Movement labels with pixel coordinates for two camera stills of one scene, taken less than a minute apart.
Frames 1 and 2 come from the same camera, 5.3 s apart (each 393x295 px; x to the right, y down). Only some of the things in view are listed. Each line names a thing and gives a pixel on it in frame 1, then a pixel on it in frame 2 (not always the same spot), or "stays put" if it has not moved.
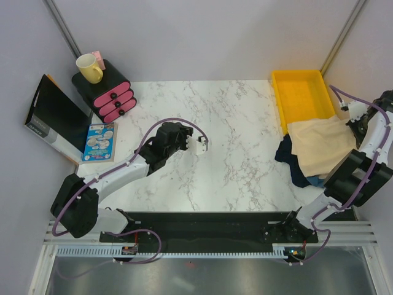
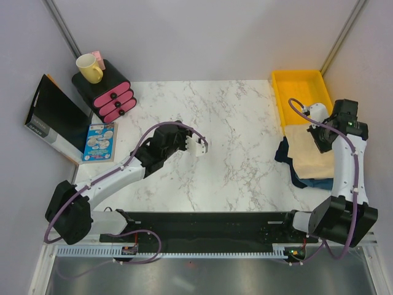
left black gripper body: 181,140 stays put
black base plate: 208,231 stays put
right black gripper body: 359,128 → 322,140
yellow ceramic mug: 86,64 stays put
